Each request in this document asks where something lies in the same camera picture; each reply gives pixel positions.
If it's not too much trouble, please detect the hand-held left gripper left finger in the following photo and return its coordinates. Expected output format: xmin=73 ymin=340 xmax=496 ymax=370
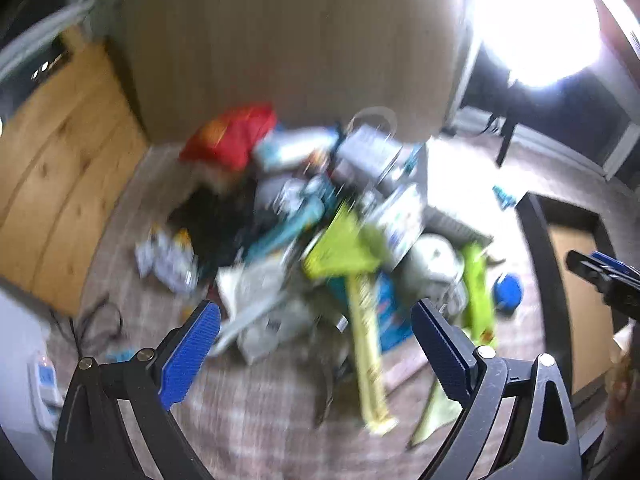
xmin=52 ymin=300 xmax=223 ymax=480

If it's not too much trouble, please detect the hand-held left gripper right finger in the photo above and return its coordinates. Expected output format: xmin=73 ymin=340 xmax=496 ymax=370
xmin=411 ymin=298 xmax=583 ymax=480

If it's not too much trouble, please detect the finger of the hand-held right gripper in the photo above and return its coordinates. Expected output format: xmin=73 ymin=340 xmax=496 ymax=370
xmin=566 ymin=250 xmax=640 ymax=322
xmin=591 ymin=251 xmax=640 ymax=278

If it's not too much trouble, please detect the white dome device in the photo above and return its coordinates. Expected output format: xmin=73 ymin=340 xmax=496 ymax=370
xmin=402 ymin=234 xmax=468 ymax=311

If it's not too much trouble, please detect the black tray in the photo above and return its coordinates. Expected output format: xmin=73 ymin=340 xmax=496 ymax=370
xmin=515 ymin=192 xmax=640 ymax=411

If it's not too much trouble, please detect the red snack bag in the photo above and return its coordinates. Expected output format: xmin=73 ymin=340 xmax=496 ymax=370
xmin=180 ymin=104 xmax=277 ymax=170

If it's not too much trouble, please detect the pale green packet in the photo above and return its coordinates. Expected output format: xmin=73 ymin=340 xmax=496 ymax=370
xmin=410 ymin=385 xmax=463 ymax=448

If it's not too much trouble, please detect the lime green packet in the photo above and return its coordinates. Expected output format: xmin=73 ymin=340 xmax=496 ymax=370
xmin=457 ymin=242 xmax=498 ymax=351

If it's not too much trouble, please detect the pale yellow long packet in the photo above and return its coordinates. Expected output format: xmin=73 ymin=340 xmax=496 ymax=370
xmin=345 ymin=270 xmax=398 ymax=433

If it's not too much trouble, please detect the blue round cap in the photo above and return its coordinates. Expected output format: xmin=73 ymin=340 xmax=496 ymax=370
xmin=492 ymin=274 xmax=523 ymax=313

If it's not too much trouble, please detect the pink plaid rug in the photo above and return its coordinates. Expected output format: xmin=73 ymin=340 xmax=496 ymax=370
xmin=47 ymin=137 xmax=616 ymax=480

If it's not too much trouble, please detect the white sachet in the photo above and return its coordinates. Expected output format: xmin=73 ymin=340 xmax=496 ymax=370
xmin=135 ymin=237 xmax=161 ymax=276
xmin=152 ymin=227 xmax=201 ymax=293

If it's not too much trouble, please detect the white plastic packaging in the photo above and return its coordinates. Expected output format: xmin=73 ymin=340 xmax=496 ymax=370
xmin=215 ymin=260 xmax=321 ymax=366

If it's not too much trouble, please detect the black pouch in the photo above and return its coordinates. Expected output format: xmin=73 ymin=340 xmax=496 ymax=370
xmin=170 ymin=187 xmax=261 ymax=266

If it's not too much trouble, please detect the yellow-green packet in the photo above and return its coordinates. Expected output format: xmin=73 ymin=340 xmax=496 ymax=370
xmin=302 ymin=202 xmax=388 ymax=281

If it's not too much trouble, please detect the white power strip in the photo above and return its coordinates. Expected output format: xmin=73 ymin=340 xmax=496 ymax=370
xmin=27 ymin=352 xmax=63 ymax=431

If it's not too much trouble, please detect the teal tube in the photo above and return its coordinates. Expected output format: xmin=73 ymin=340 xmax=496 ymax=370
xmin=245 ymin=195 xmax=341 ymax=261

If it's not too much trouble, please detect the black lamp stand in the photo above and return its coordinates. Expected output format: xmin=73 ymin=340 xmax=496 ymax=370
xmin=495 ymin=80 xmax=518 ymax=168

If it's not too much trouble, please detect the grey box with label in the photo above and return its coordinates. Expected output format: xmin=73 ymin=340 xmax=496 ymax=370
xmin=332 ymin=127 xmax=403 ymax=186

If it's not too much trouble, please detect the white lotion tube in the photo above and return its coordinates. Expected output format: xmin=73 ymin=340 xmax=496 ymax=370
xmin=252 ymin=127 xmax=341 ymax=171

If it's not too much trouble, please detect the large cardboard box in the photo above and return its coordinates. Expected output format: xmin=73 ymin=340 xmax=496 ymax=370
xmin=120 ymin=0 xmax=463 ymax=146

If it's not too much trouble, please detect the black cable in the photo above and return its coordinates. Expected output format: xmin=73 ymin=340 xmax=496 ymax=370
xmin=50 ymin=295 xmax=123 ymax=361

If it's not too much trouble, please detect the white cord loop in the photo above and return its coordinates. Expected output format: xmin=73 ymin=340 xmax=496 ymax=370
xmin=347 ymin=107 xmax=398 ymax=136

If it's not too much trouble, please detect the bright ring lamp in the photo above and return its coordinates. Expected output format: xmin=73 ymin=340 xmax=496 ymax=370
xmin=470 ymin=0 xmax=603 ymax=88

